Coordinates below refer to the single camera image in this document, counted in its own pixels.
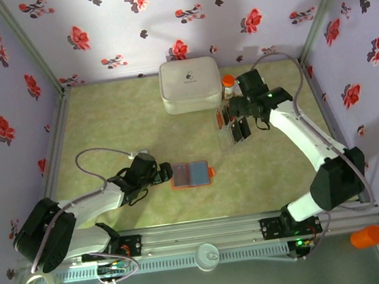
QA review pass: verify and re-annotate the orange card holder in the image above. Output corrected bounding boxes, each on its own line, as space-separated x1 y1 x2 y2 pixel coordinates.
168 159 218 191

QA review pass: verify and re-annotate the orange-capped pill bottle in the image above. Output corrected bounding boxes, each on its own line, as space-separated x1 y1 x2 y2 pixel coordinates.
220 74 240 100

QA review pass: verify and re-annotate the white zip case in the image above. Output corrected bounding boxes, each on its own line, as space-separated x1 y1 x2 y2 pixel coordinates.
157 55 225 117

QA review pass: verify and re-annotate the orange plastic cup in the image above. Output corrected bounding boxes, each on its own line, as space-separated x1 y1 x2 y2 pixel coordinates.
348 224 379 250

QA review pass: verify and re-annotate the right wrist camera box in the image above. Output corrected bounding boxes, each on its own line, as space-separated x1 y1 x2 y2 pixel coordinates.
235 67 269 98

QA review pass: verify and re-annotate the aluminium side rail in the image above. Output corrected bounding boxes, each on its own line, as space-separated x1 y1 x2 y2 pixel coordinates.
298 52 378 210
18 86 88 244

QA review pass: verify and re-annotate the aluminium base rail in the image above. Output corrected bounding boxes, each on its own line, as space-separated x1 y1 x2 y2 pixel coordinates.
14 199 379 272

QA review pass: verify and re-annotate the white slotted cable duct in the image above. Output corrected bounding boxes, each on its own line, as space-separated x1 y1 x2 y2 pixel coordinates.
54 242 291 284

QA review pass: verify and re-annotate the aluminium corner post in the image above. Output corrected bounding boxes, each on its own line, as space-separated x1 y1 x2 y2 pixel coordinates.
291 0 361 65
0 0 71 99

